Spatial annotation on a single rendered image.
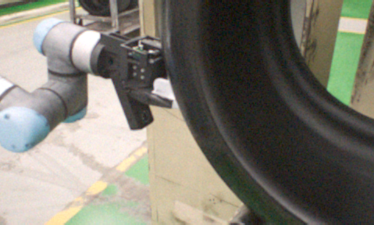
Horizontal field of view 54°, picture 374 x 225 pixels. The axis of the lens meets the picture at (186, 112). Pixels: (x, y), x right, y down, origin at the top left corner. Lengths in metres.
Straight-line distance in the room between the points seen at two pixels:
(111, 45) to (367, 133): 0.45
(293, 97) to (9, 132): 0.47
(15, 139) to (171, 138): 0.79
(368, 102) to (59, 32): 0.58
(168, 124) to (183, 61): 0.91
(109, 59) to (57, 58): 0.11
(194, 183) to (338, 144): 0.79
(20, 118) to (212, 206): 0.92
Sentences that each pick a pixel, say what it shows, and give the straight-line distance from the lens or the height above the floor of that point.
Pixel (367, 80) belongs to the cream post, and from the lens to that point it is 0.76.
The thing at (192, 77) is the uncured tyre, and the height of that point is 1.12.
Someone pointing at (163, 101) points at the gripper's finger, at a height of 1.03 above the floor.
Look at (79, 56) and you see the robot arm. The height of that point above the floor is 1.07.
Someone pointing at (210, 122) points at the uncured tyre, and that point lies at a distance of 0.42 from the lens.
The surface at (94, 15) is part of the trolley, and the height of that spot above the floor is 0.38.
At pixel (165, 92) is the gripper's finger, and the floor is 1.04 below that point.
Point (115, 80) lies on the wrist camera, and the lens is 0.64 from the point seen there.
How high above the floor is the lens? 1.27
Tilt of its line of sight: 27 degrees down
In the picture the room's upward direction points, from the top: straight up
